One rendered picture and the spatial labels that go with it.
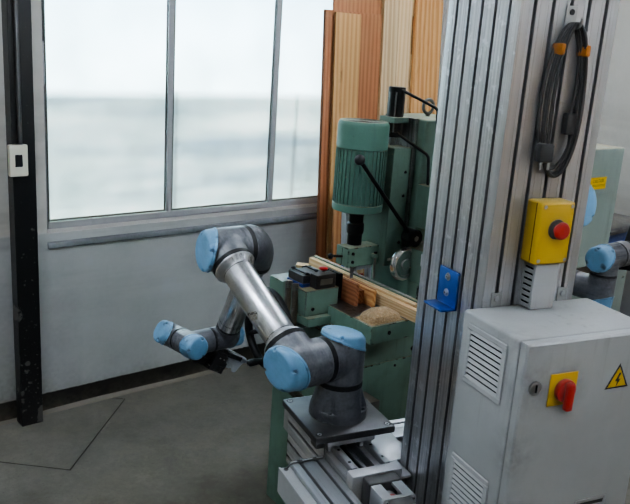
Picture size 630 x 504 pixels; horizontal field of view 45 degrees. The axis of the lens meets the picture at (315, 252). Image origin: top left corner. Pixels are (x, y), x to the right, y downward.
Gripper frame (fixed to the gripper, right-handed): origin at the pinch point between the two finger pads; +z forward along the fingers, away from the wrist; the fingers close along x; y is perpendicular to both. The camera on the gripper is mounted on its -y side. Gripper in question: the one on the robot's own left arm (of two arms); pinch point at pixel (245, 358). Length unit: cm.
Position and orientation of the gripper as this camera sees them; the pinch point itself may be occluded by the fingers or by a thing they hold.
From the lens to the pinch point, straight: 264.2
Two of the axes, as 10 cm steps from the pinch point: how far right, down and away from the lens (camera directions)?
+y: -4.7, 8.8, -0.6
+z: 6.7, 3.9, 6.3
